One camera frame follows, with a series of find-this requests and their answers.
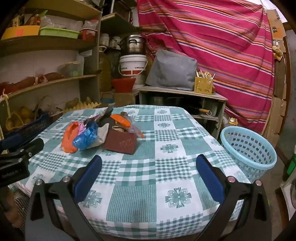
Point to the orange plastic bag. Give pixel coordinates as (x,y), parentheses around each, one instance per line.
(69,136)

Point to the green plastic container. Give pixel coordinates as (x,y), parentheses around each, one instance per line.
(291,160)

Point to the grey cushion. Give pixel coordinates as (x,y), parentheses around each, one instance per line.
(171,69)

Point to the sweet potato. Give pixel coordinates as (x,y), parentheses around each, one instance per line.
(53,76)

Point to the red snack wrapper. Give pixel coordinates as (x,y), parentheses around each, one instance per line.
(120,120)

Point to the yellow net bag of fruit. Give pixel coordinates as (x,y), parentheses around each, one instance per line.
(20,115)

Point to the blue plastic crate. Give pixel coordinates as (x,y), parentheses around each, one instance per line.
(30,129)

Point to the clear plastic container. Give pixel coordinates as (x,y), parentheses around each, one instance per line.
(69,69)

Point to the pink plastic bag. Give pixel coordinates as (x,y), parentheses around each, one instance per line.
(81,129)

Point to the low wooden cabinet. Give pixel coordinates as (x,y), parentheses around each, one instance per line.
(180,93)

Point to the white lidded jar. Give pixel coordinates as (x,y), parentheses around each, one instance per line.
(104,39)

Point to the red plastic basket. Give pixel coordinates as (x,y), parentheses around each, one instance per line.
(123,85)

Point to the dark foil snack packet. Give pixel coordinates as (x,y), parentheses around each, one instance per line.
(99,118)

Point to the light blue plastic basket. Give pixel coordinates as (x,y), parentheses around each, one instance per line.
(239,158)

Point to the yellow utensil holder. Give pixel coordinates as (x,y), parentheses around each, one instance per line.
(203,87)

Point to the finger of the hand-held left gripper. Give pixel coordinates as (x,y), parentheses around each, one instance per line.
(11,140)
(25,149)

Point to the green plastic tray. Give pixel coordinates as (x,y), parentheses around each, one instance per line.
(57,33)

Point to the yellowish hanging bundle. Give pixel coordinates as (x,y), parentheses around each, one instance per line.
(278,52)

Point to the maroon scouring pad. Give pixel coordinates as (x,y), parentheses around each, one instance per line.
(120,143)

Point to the wooden shelf unit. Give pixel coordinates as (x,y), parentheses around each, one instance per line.
(46,44)

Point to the blue plastic bag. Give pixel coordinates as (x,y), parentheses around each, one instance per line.
(84,139)

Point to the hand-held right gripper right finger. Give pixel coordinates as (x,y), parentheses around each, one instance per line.
(209,179)

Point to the pink striped cloth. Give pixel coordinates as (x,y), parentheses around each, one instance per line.
(219,46)

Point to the cardboard sheets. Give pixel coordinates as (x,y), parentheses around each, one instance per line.
(277,30)

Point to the clear plastic wrapper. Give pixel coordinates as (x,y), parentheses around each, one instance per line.
(136,129)

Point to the small wicker basket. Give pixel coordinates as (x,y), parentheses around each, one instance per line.
(56,115)

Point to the yellow box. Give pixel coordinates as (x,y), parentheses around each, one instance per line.
(20,32)

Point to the beige pouch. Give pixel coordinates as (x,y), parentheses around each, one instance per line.
(101,135)

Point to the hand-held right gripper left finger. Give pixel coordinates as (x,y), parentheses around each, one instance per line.
(89,179)

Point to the small red basket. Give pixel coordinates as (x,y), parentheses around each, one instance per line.
(87,34)

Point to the glass jar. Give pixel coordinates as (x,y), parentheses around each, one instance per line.
(113,43)

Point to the small glass bottle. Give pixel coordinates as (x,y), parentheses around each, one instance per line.
(124,113)

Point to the yellow egg tray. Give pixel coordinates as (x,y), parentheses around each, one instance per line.
(81,106)

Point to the metal pot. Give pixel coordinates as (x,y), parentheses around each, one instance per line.
(134,46)

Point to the green checked tablecloth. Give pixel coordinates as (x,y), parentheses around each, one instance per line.
(138,185)

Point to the white plastic bucket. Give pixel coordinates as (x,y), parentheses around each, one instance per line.
(133,61)

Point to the bunch of chopsticks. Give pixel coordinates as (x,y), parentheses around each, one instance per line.
(201,74)

